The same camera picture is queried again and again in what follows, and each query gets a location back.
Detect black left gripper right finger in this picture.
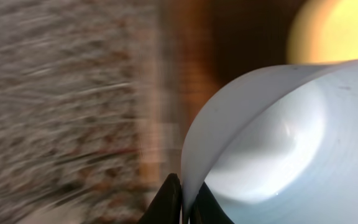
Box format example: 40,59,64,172
190,182,234,224

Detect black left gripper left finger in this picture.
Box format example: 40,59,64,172
138,173,182,224

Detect light blue bowl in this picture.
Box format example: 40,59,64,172
181,60,358,223

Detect yellow round plate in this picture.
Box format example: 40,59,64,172
287,0,358,64

